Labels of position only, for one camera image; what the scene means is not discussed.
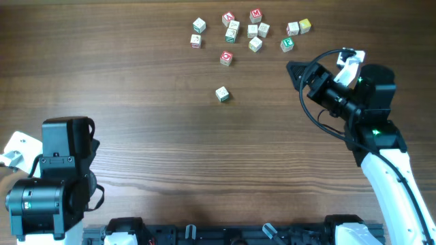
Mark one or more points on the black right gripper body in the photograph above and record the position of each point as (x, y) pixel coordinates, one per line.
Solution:
(319, 93)

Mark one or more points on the wooden block green bird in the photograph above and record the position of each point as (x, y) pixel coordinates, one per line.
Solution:
(222, 94)

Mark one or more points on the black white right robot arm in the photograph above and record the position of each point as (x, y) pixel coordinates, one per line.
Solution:
(377, 145)

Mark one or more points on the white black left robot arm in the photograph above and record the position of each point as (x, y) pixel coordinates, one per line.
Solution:
(48, 206)

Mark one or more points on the green letter F block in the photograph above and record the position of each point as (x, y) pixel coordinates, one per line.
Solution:
(287, 44)

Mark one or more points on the wooden block red blue side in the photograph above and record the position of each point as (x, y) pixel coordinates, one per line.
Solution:
(292, 28)

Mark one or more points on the wooden block yellow side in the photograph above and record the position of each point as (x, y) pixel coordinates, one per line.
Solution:
(255, 44)

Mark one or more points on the wooden block green N side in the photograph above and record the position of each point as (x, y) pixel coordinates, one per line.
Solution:
(252, 31)

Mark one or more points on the red letter M block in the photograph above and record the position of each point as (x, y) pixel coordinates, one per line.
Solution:
(255, 15)

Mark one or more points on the red letter Q block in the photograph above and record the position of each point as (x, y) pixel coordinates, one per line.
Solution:
(226, 58)

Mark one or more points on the plain wooden picture block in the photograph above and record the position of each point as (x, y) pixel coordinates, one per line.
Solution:
(234, 25)

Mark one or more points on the red letter A block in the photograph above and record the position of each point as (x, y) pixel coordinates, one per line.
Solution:
(227, 18)

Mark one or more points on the wooden block teal edge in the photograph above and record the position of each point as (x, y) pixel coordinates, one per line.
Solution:
(199, 25)

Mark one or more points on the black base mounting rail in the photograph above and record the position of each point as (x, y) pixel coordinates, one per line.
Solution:
(312, 233)

